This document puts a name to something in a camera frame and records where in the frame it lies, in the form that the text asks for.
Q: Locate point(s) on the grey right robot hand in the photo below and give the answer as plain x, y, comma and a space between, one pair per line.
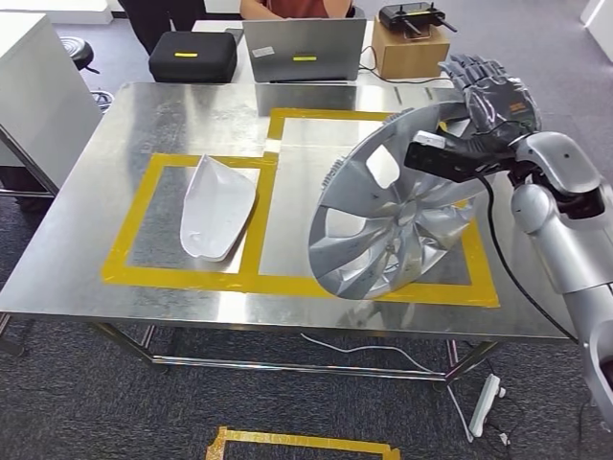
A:
503, 101

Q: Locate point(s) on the grey plastic wheel cover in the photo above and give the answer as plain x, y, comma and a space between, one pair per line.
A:
383, 222

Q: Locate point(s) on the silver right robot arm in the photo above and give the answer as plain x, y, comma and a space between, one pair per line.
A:
565, 254

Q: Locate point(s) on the stainless steel workbench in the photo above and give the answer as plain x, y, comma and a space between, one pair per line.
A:
143, 120

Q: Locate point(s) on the brown cardboard box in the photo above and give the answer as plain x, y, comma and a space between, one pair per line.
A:
407, 60

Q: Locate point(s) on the white furniture block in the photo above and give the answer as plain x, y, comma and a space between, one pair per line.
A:
599, 25

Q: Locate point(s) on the black remote controller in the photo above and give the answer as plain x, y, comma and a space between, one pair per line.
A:
412, 14

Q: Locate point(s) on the white laptop desk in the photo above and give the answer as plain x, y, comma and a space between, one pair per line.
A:
371, 77

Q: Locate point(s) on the large yellow tape rectangle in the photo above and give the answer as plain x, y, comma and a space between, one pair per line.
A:
483, 286

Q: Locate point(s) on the silver laptop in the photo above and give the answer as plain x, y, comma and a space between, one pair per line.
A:
304, 47

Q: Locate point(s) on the person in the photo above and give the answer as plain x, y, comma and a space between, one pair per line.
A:
297, 6
157, 19

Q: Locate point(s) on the white power strip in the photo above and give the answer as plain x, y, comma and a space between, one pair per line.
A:
483, 406

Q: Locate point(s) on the white plastic mirror cover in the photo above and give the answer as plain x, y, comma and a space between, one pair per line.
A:
216, 213

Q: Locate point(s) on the black zip case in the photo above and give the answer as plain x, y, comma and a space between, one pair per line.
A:
191, 57

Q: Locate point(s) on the yellow floor tape square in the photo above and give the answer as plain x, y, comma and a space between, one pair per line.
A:
287, 438

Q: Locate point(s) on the small yellow tape rectangle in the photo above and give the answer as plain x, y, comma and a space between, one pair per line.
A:
120, 254

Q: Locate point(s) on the black round stool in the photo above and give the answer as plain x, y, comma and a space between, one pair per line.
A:
79, 54

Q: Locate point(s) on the white side desk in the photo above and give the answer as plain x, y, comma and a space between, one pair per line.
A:
43, 95

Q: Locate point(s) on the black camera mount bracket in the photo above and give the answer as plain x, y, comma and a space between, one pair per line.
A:
469, 162

